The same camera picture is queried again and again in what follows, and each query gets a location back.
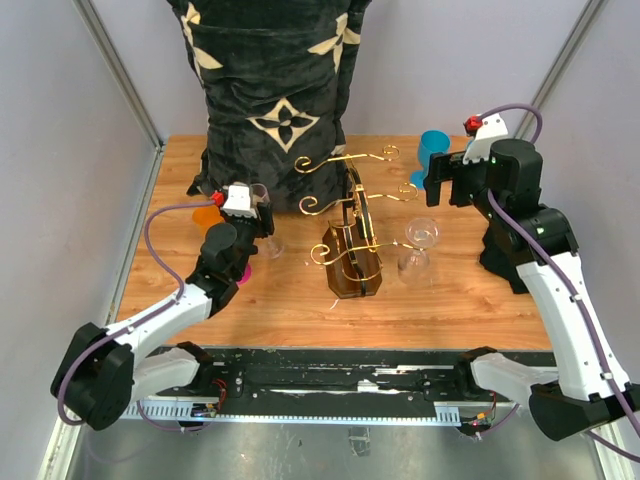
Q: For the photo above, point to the magenta plastic wine glass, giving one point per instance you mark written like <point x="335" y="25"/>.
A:
<point x="246" y="275"/>

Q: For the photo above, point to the clear wine glass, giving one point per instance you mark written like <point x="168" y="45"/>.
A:
<point x="273" y="246"/>
<point x="415" y="266"/>

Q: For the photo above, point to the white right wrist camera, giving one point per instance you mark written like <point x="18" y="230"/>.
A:
<point x="490" y="129"/>

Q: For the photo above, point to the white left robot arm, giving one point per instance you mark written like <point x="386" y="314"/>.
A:
<point x="106" y="369"/>

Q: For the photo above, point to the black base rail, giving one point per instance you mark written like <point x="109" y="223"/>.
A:
<point x="322" y="386"/>

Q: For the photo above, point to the black patterned plush pillow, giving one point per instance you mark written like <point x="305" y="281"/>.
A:
<point x="276" y="76"/>

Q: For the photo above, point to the black cloth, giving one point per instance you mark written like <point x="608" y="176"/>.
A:
<point x="505" y="250"/>

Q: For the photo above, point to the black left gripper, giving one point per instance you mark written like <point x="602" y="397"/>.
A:
<point x="265" y="225"/>

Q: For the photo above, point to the gold wire wine glass rack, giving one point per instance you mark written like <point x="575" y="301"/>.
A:
<point x="350" y="248"/>

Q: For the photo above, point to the clear wine glass front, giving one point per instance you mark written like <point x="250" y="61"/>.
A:
<point x="415" y="266"/>

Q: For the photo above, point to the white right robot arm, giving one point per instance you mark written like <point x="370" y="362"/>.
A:
<point x="534" y="244"/>

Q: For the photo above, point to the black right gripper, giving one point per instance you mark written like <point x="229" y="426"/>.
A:
<point x="444" y="167"/>

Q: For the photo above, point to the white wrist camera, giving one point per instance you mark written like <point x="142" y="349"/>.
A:
<point x="490" y="129"/>
<point x="235" y="200"/>

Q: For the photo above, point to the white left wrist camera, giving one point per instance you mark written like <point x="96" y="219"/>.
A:
<point x="235" y="200"/>

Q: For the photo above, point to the blue plastic wine glass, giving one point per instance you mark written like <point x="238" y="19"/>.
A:
<point x="431" y="142"/>

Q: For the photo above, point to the orange plastic wine glass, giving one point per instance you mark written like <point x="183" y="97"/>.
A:
<point x="206" y="217"/>

